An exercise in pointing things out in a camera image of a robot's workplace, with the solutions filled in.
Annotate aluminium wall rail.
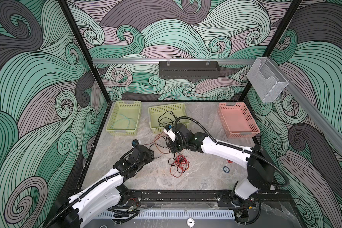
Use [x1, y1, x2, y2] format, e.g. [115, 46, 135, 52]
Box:
[92, 58, 255, 65]

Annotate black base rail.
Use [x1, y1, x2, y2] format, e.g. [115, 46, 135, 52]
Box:
[113, 190, 292, 209]

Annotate pink plastic basket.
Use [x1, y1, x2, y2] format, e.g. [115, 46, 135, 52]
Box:
[218, 102, 260, 138]

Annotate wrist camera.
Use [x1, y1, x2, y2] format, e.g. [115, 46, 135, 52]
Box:
[163, 124, 176, 142]
[132, 139, 141, 147]

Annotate black wall-mounted tray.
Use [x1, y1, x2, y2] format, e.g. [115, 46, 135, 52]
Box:
[159, 61, 220, 82]

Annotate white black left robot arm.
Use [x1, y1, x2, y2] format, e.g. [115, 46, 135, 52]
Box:
[43, 140, 155, 228]

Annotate clear acrylic wall box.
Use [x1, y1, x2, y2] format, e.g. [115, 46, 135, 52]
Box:
[247, 57, 289, 103]

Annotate round black blue token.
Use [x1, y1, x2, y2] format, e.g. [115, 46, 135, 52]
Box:
[223, 166, 230, 173]

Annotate light green basket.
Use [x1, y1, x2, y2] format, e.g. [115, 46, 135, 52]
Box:
[148, 103, 187, 135]
[106, 101, 142, 136]

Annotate white slotted cable duct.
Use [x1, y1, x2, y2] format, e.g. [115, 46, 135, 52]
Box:
[98, 209, 236, 220]

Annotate green cable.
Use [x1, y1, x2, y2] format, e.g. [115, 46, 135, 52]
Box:
[112, 113, 137, 130]

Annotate middle light green basket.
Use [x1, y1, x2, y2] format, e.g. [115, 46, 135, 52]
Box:
[148, 103, 187, 135]

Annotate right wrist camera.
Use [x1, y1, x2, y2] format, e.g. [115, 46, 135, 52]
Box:
[163, 124, 176, 142]

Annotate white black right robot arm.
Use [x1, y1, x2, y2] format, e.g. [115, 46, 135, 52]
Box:
[163, 116, 290, 207]

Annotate left light green basket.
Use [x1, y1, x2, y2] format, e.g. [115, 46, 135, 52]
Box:
[106, 101, 142, 136]

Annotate red cables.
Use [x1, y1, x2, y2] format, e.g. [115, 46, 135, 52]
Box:
[143, 133, 190, 178]

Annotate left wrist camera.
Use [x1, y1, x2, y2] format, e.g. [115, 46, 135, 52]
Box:
[132, 139, 141, 147]

